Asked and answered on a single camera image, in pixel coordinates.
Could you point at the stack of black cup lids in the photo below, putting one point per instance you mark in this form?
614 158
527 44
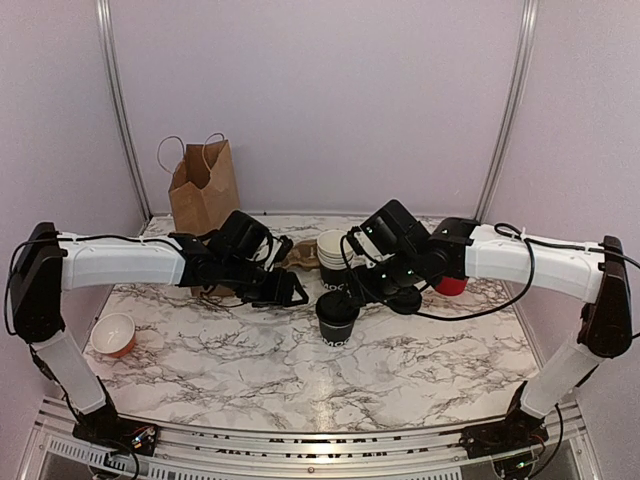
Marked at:
407 303

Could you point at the cardboard cup carrier tray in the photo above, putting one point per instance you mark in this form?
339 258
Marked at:
303 255

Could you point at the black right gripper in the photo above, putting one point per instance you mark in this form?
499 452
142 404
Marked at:
359 272

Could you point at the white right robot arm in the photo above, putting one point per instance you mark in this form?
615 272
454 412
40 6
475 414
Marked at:
459 249

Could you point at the aluminium front rail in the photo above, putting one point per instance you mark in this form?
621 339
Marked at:
192 452

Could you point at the red ribbed metal bucket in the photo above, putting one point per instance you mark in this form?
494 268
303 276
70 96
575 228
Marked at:
449 286

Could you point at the aluminium right corner post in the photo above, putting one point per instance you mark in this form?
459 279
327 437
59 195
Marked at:
515 94

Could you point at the aluminium corner post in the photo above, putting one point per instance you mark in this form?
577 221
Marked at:
515 94
109 53

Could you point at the aluminium left corner post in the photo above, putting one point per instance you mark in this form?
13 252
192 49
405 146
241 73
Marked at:
109 53

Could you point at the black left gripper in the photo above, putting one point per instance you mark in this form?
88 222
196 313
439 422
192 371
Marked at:
273 296

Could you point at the brown paper bag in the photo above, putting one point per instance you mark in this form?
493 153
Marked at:
203 191

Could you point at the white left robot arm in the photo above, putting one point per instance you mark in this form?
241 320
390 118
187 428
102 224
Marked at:
51 262

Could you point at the single black paper cup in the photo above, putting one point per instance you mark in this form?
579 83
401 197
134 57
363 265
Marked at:
336 335

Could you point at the black plastic cup lid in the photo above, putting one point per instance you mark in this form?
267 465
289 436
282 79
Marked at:
336 309

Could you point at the orange paper bowl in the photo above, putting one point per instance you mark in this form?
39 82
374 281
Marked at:
114 335

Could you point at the stack of black paper cups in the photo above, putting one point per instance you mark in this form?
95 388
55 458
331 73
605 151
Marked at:
335 256

